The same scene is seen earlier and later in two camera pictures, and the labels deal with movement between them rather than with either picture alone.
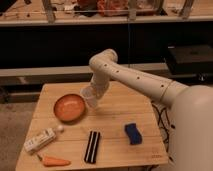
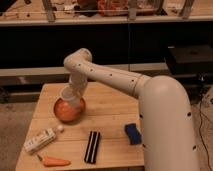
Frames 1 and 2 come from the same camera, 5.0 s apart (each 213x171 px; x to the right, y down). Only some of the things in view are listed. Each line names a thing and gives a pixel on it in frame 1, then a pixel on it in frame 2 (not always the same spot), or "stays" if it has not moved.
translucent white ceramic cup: x=90 y=95 to x=71 y=95
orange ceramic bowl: x=70 y=108 stays
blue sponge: x=133 y=133 stays
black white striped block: x=91 y=148 stays
